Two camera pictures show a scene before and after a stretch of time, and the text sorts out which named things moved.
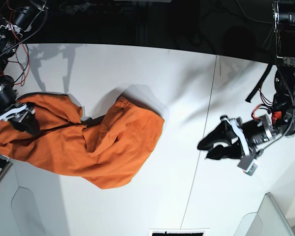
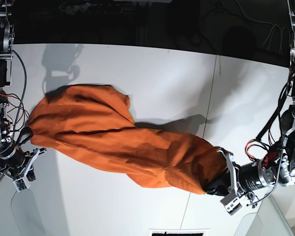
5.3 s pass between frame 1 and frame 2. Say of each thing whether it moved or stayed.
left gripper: moved
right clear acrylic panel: stayed
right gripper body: moved
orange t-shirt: moved
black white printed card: stayed
